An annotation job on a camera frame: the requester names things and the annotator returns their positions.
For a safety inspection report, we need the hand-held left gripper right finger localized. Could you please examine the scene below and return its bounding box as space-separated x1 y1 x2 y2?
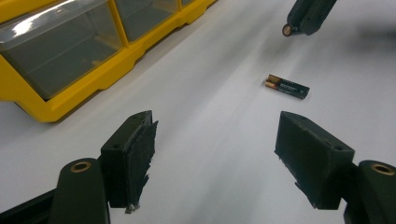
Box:
274 110 356 211

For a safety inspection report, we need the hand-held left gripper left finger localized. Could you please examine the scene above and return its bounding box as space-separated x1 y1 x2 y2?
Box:
100 110 159 216

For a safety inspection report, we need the black and copper battery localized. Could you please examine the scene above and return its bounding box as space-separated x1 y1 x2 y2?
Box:
281 23 294 37
264 74 311 101

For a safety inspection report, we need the yellow and black drawer organizer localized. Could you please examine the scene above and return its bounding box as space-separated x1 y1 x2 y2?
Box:
0 0 218 123

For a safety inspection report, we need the set of clear drawers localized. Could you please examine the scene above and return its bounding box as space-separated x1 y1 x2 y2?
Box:
0 0 200 102

